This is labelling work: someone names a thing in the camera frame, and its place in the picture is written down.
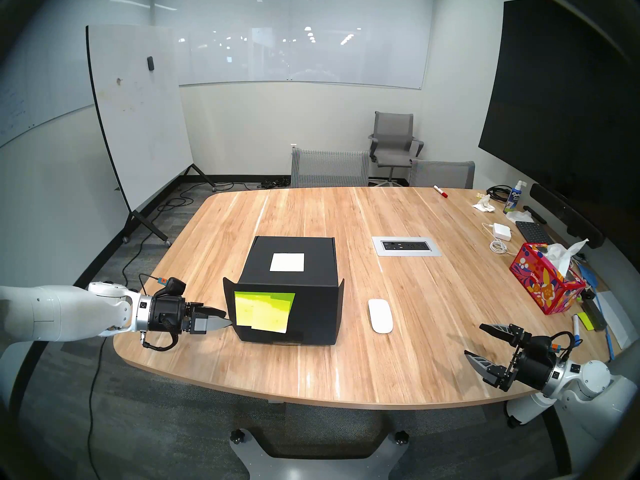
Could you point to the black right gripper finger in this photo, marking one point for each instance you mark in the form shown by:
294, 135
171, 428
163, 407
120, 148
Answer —
487, 370
505, 332

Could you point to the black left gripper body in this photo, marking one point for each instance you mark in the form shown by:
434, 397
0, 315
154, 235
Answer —
167, 314

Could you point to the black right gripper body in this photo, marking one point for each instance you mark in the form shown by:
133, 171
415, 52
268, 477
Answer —
532, 369

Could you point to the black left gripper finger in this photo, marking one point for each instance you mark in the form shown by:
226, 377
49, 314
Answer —
210, 312
215, 324

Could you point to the black cardboard box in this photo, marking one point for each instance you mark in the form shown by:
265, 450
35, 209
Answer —
300, 289

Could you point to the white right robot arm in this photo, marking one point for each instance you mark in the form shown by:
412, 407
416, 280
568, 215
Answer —
590, 379

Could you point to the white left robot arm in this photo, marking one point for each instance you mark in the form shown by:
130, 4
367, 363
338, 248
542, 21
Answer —
50, 311

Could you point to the red floral tissue box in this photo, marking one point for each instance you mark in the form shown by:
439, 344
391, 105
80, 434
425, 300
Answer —
542, 284

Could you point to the white computer mouse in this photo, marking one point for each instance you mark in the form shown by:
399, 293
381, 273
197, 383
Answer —
380, 316

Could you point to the pale yellow sticky note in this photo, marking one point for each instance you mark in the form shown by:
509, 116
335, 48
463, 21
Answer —
260, 316

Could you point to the white marker blue cap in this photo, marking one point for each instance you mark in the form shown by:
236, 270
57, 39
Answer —
576, 329

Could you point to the yellow sticky note pad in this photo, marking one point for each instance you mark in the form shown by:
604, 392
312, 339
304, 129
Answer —
584, 321

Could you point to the blue pen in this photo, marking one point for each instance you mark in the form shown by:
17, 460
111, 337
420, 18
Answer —
609, 341

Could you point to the black eraser block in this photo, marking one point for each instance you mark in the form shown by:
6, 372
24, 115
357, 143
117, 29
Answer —
594, 314

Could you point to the white power adapter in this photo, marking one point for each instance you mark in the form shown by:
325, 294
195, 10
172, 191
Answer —
502, 231

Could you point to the black keyboard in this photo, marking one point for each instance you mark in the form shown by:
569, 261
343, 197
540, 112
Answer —
534, 232

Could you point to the crumpled white tissue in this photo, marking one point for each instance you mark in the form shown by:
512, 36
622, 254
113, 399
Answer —
484, 204
520, 217

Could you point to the grey table outlet panel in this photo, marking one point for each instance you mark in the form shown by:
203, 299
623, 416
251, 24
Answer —
406, 246

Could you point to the whiteboard cleaner spray bottle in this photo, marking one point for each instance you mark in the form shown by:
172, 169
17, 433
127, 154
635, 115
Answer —
512, 200

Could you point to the black video soundbar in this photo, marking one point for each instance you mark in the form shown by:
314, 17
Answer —
565, 214

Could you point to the red whiteboard marker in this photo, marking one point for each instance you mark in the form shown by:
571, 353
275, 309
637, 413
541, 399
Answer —
440, 191

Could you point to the wide grey mesh chair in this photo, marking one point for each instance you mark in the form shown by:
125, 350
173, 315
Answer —
330, 169

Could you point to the rolling whiteboard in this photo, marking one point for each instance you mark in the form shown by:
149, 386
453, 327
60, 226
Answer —
135, 109

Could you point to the grey swivel armchair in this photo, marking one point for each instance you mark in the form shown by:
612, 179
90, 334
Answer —
395, 139

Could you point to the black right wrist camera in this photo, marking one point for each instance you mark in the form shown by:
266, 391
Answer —
542, 346

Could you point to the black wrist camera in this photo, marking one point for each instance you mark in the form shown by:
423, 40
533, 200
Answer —
542, 346
171, 287

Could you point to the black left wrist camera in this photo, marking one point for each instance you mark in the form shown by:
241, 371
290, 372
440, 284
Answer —
171, 287

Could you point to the grey metal pedestal base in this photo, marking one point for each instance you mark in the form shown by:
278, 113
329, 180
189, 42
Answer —
320, 464

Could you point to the black wall screen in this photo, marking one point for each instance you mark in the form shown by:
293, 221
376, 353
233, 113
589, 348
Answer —
560, 99

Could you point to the glass wall whiteboard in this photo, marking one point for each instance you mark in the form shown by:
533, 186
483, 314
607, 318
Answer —
30, 94
300, 44

